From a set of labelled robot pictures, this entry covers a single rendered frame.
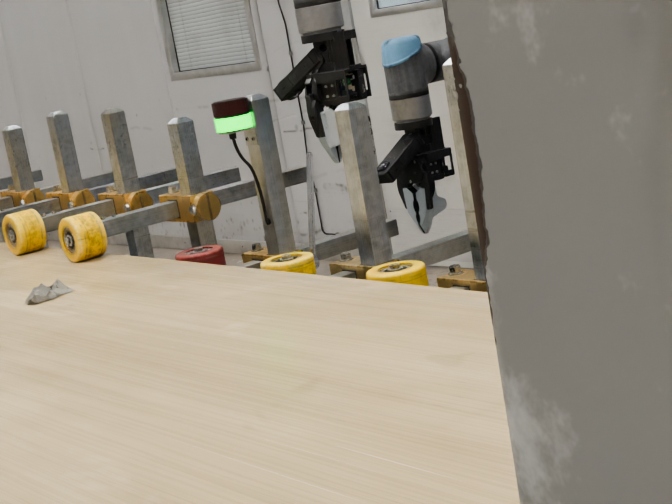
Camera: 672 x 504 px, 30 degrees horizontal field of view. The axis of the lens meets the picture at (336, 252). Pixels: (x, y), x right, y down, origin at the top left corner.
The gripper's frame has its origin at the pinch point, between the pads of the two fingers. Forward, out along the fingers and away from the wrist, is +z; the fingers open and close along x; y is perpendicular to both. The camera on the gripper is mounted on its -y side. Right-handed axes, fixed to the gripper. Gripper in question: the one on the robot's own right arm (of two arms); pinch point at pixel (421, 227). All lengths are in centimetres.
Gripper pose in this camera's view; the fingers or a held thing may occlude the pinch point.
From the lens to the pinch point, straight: 235.7
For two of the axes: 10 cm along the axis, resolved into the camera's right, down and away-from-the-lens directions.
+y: 7.8, -2.5, 5.8
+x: -6.1, -0.4, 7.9
